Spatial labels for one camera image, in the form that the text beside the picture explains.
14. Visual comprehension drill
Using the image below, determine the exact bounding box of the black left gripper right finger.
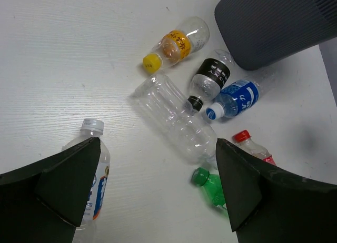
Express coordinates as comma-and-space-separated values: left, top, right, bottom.
216, 139, 336, 242

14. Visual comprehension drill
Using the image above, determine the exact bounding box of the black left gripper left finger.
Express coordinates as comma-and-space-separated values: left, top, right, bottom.
1, 137, 101, 242

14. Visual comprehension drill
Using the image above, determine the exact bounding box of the red cap cola bottle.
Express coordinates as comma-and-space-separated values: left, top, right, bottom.
233, 130, 276, 166

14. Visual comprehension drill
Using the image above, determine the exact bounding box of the yellow cap clear bottle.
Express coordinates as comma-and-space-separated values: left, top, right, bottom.
142, 16, 210, 74

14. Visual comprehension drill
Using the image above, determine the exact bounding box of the white blue label bottle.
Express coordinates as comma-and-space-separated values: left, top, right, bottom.
62, 118, 111, 242

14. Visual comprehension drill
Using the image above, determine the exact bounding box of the blue label clear bottle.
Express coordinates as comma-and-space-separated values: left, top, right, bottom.
205, 69, 276, 120

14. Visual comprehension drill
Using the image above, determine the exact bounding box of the large clear plastic bottle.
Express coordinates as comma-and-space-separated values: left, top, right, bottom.
132, 72, 217, 167

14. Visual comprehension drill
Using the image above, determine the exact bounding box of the green plastic bottle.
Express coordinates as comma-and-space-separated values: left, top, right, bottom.
191, 167, 228, 216

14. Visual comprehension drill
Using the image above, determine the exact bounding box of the grey mesh waste bin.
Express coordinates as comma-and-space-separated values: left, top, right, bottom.
214, 0, 336, 70

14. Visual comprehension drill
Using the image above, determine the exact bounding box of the black label clear bottle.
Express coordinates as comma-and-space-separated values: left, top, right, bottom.
187, 49, 234, 112

